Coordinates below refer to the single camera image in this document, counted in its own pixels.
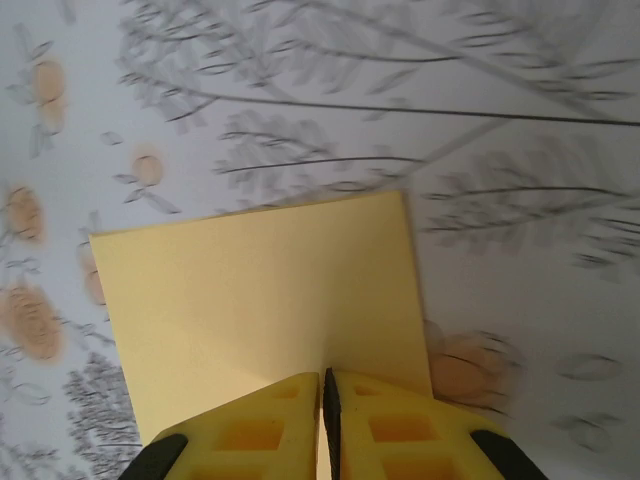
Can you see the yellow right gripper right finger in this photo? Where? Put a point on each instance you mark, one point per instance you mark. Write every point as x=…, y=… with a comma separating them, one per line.
x=400, y=435

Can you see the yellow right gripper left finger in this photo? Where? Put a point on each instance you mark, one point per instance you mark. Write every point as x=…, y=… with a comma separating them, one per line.
x=250, y=435

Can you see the yellow cloth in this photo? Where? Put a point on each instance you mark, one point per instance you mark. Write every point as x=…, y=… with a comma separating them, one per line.
x=250, y=290

